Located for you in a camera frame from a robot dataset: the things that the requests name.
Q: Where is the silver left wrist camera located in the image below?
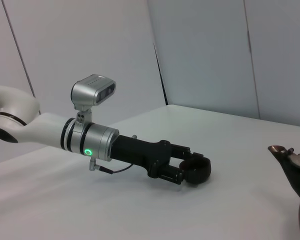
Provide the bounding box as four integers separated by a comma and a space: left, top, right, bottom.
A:
70, 73, 116, 125

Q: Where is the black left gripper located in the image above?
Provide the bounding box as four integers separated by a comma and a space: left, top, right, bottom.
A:
110, 134, 205, 186

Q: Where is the small dark teacup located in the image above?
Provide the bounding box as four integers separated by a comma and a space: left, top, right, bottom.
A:
178, 156, 213, 186

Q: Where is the thin left gripper cable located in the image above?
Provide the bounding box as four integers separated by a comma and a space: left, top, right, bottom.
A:
88, 134, 139, 175

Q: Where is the black round teapot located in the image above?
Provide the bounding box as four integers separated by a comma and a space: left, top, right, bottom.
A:
267, 144, 300, 240

